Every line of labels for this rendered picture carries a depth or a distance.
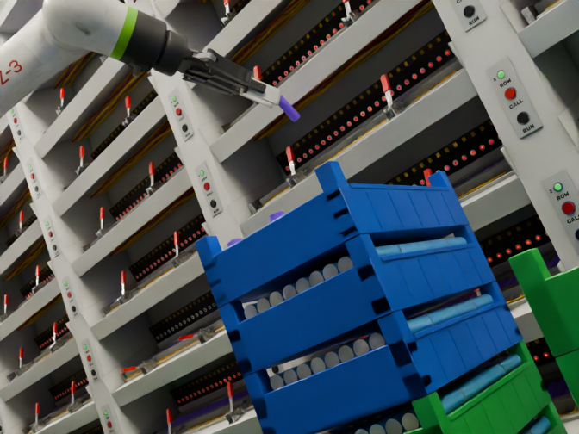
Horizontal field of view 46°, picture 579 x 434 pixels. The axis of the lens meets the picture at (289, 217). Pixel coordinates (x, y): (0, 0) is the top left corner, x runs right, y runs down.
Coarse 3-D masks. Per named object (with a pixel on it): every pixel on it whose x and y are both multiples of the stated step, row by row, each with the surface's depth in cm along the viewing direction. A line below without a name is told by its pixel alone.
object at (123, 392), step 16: (208, 320) 184; (176, 336) 194; (224, 336) 154; (144, 352) 200; (192, 352) 162; (208, 352) 159; (224, 352) 156; (160, 368) 171; (176, 368) 167; (192, 368) 164; (112, 384) 189; (128, 384) 181; (144, 384) 177; (160, 384) 173; (128, 400) 184
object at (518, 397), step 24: (528, 360) 84; (504, 384) 75; (528, 384) 81; (432, 408) 61; (480, 408) 68; (504, 408) 72; (528, 408) 77; (408, 432) 63; (432, 432) 61; (456, 432) 62; (480, 432) 66; (504, 432) 70
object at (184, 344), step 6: (216, 324) 162; (222, 324) 161; (216, 330) 163; (180, 342) 173; (186, 342) 171; (192, 342) 169; (174, 348) 174; (180, 348) 173; (162, 354) 178; (168, 354) 176; (156, 360) 180; (162, 360) 176; (132, 372) 188; (138, 372) 186
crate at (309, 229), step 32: (352, 192) 68; (384, 192) 74; (416, 192) 80; (448, 192) 89; (288, 224) 70; (320, 224) 68; (352, 224) 65; (384, 224) 70; (416, 224) 76; (448, 224) 84; (224, 256) 75; (256, 256) 72; (288, 256) 70; (320, 256) 68; (224, 288) 75; (256, 288) 73
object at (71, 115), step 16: (112, 64) 175; (96, 80) 180; (112, 80) 189; (128, 80) 197; (64, 96) 197; (80, 96) 186; (96, 96) 194; (112, 96) 194; (64, 112) 192; (80, 112) 188; (96, 112) 199; (48, 128) 198; (64, 128) 194; (80, 128) 207; (32, 144) 205; (48, 144) 201
